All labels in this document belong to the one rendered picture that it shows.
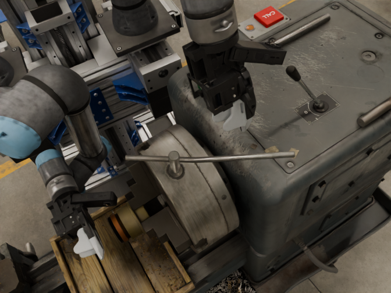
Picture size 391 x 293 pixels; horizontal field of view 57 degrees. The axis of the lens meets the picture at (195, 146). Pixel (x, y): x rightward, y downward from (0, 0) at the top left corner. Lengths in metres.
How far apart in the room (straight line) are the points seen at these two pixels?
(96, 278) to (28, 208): 1.36
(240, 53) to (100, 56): 0.83
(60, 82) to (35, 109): 0.08
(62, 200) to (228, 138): 0.47
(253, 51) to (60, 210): 0.65
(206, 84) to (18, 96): 0.39
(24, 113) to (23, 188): 1.76
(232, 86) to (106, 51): 0.83
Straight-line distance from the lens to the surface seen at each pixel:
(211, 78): 0.58
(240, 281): 1.39
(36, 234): 2.34
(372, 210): 1.59
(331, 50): 1.01
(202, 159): 0.73
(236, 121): 0.65
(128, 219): 0.90
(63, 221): 0.98
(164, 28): 1.24
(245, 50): 0.59
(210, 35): 0.54
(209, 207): 0.81
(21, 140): 0.78
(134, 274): 1.11
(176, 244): 0.87
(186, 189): 0.79
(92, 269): 1.15
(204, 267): 1.10
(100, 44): 1.39
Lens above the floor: 1.93
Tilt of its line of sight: 57 degrees down
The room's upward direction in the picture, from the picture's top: 11 degrees counter-clockwise
